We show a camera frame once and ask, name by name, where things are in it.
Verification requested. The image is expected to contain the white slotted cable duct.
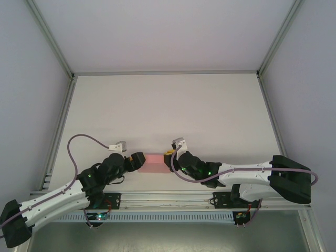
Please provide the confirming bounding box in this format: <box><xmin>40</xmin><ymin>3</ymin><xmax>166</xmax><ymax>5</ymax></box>
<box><xmin>52</xmin><ymin>212</ymin><xmax>235</xmax><ymax>224</ymax></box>

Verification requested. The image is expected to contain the black round mounting disc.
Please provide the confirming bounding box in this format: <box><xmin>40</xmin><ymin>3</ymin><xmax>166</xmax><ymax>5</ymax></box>
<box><xmin>85</xmin><ymin>219</ymin><xmax>104</xmax><ymax>230</ymax></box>
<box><xmin>234</xmin><ymin>211</ymin><xmax>252</xmax><ymax>230</ymax></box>

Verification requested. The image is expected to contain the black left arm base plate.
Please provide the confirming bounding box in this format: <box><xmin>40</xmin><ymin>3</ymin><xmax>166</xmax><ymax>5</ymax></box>
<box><xmin>88</xmin><ymin>192</ymin><xmax>122</xmax><ymax>211</ymax></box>

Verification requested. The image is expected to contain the aluminium frame post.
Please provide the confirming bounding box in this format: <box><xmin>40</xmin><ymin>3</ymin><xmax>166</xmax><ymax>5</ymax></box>
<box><xmin>255</xmin><ymin>0</ymin><xmax>311</xmax><ymax>79</ymax></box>
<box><xmin>25</xmin><ymin>0</ymin><xmax>77</xmax><ymax>81</ymax></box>

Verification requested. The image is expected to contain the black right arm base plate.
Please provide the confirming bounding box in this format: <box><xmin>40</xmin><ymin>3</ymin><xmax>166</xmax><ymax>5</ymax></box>
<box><xmin>213</xmin><ymin>191</ymin><xmax>262</xmax><ymax>210</ymax></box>

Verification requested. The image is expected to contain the grey metal panel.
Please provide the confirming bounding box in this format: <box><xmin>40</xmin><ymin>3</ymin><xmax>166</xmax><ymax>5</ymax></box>
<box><xmin>27</xmin><ymin>222</ymin><xmax>308</xmax><ymax>252</ymax></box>

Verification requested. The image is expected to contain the pink paper box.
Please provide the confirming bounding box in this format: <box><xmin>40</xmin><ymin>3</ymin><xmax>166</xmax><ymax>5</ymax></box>
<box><xmin>138</xmin><ymin>153</ymin><xmax>170</xmax><ymax>175</ymax></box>

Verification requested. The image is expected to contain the circuit board with green light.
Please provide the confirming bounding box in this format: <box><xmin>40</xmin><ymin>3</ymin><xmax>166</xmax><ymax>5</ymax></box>
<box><xmin>87</xmin><ymin>213</ymin><xmax>111</xmax><ymax>222</ymax></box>

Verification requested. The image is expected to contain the aluminium frame crossbar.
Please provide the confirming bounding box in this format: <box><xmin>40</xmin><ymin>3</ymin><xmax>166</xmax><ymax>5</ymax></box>
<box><xmin>71</xmin><ymin>69</ymin><xmax>259</xmax><ymax>77</ymax></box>

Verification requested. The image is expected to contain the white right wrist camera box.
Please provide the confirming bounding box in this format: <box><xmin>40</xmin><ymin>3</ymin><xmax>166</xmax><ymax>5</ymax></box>
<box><xmin>171</xmin><ymin>136</ymin><xmax>190</xmax><ymax>153</ymax></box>

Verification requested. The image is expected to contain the aluminium mounting rail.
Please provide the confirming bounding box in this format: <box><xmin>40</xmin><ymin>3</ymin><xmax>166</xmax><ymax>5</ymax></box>
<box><xmin>25</xmin><ymin>190</ymin><xmax>312</xmax><ymax>211</ymax></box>

